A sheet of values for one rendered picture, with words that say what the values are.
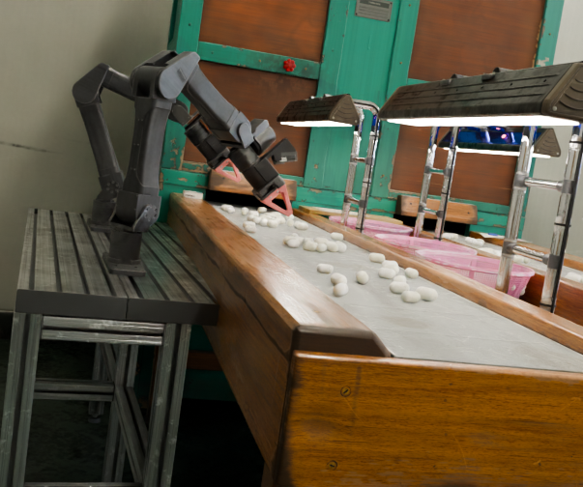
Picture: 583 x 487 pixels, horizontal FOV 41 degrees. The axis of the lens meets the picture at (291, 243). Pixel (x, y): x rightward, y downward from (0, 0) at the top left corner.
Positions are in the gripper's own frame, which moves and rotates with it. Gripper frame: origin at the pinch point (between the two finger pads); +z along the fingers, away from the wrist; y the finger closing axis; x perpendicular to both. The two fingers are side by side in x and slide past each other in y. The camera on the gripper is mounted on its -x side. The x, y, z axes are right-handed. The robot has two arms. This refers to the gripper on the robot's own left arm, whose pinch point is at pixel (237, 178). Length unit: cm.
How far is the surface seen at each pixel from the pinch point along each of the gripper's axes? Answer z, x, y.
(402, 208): 53, -39, 37
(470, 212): 72, -58, 37
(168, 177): -9.3, 13.7, 42.0
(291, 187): 20.6, -14.5, 37.5
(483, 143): 40, -61, -7
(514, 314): 27, -10, -112
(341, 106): -1.5, -27.8, -36.1
